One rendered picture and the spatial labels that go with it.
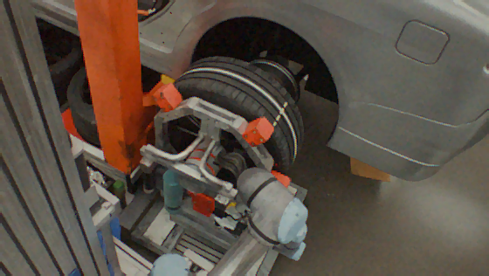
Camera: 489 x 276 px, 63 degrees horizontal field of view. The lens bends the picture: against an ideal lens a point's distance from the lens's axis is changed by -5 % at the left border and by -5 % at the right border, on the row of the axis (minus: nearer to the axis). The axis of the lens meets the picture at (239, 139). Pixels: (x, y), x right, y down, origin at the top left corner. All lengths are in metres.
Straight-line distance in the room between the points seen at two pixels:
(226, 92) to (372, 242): 1.58
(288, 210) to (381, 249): 1.75
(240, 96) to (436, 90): 0.77
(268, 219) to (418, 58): 0.91
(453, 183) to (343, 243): 1.08
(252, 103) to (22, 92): 1.10
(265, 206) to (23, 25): 0.76
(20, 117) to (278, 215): 0.70
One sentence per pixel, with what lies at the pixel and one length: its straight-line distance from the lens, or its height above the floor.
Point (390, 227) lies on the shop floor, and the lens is 2.94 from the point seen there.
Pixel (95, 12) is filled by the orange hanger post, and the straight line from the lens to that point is 1.56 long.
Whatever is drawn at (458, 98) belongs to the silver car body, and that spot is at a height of 1.31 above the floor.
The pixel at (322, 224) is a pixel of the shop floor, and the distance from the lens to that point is 2.77.
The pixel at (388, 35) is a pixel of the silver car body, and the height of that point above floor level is 1.45.
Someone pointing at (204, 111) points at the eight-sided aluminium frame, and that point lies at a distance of 1.63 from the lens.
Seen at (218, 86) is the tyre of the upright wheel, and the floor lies 1.17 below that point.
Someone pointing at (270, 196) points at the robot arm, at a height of 1.35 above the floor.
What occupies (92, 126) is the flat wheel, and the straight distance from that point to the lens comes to 2.47.
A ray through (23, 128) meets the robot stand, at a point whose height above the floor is 1.79.
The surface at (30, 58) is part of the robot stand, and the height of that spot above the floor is 1.90.
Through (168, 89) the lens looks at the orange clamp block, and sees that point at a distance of 1.71.
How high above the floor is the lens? 2.30
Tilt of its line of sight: 49 degrees down
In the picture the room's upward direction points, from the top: 11 degrees clockwise
